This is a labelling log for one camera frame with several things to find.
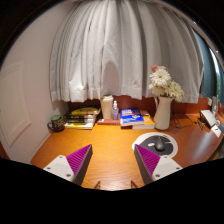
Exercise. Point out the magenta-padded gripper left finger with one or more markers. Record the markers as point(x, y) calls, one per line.
point(63, 166)

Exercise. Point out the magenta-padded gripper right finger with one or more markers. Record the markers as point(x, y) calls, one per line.
point(160, 166)

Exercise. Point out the black computer mouse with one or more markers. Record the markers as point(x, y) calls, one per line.
point(159, 144)

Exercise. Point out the white and grey mouse pad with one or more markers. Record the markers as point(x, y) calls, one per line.
point(143, 141)

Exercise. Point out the dark green mug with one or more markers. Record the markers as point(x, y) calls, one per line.
point(57, 123)

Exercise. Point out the yellow and white book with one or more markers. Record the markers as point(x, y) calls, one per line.
point(79, 125)

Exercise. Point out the orange book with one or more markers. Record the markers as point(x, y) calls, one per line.
point(148, 119)

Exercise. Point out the thick black book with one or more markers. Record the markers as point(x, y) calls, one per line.
point(80, 120)

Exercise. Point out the white ceramic vase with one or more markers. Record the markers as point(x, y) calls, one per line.
point(162, 115)

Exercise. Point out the thin black book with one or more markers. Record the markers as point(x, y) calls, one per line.
point(81, 116)

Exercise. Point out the blue book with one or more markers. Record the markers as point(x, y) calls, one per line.
point(131, 116)

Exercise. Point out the red book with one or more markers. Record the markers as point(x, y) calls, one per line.
point(106, 121)

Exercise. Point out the white paper card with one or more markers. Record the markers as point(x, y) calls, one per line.
point(216, 131)

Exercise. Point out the white flat device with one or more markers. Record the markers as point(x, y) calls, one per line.
point(208, 117)

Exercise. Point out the clear sanitizer bottle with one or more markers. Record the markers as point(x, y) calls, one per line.
point(115, 113)

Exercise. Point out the beige tumbler with lid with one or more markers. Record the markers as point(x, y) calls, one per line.
point(106, 108)

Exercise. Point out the white flower bouquet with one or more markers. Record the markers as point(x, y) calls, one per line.
point(163, 81)

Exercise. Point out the dark window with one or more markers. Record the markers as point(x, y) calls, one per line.
point(208, 66)

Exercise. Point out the white curtain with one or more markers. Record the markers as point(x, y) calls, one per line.
point(116, 50)

